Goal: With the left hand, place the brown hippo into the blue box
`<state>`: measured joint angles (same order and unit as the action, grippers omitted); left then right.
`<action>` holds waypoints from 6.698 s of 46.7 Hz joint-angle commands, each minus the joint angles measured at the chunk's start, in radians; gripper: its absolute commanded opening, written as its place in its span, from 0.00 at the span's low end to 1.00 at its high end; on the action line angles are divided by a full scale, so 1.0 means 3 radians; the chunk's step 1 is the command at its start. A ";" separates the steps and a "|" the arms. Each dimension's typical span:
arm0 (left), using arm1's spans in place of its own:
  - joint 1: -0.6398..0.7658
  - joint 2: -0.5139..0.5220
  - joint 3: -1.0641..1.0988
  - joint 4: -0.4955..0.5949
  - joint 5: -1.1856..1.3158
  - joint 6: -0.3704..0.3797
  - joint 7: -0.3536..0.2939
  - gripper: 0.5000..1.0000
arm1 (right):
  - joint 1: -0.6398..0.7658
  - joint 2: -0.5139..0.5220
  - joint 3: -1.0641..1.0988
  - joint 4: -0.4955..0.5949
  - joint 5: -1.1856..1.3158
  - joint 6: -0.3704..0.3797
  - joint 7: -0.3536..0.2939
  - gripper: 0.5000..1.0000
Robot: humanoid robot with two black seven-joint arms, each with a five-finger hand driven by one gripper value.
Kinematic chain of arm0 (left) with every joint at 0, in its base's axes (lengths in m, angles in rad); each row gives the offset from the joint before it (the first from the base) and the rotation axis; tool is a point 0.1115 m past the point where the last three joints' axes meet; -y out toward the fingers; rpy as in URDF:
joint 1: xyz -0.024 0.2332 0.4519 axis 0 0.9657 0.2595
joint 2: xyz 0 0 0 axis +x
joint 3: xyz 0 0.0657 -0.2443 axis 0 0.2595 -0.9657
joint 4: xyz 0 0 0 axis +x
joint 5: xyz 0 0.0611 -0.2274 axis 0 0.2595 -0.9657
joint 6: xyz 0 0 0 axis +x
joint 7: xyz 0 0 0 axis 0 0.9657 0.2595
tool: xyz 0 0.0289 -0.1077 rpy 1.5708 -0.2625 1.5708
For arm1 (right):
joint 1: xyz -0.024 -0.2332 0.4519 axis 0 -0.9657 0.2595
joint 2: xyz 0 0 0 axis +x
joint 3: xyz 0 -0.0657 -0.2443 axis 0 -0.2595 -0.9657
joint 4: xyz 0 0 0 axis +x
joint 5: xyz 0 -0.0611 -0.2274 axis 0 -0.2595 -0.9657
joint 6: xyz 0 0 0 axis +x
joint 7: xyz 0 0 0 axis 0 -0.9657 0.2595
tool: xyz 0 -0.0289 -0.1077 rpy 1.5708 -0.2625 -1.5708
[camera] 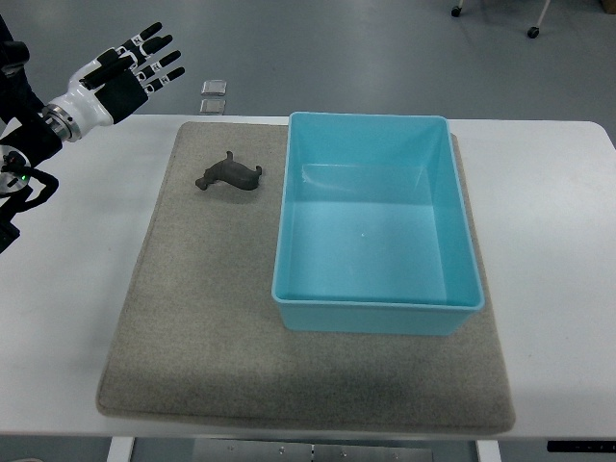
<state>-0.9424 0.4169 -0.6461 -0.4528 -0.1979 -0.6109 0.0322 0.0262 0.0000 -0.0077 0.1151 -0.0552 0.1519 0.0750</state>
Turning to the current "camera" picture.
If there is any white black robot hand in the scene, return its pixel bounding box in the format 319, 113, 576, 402
42, 22, 185, 142

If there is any brown toy hippo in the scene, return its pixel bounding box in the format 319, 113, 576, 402
194, 151, 263, 191

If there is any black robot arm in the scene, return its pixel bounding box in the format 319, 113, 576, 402
1, 22, 62, 250

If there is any blue plastic box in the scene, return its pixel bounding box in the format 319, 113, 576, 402
271, 112, 485, 336

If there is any lower floor socket plate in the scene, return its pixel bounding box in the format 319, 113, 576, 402
199, 98, 226, 116

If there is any floor socket plate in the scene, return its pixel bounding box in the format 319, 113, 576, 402
199, 98, 226, 116
200, 79, 227, 96

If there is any upper floor socket plate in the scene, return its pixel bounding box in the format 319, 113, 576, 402
200, 79, 227, 96

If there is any beige felt mat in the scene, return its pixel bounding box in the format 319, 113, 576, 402
96, 122, 515, 435

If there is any cart caster wheel right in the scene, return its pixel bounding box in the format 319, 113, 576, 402
526, 27, 540, 39

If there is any black table control panel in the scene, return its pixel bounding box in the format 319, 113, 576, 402
547, 440, 616, 453

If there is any metal table frame bar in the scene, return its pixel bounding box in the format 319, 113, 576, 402
192, 439, 434, 462

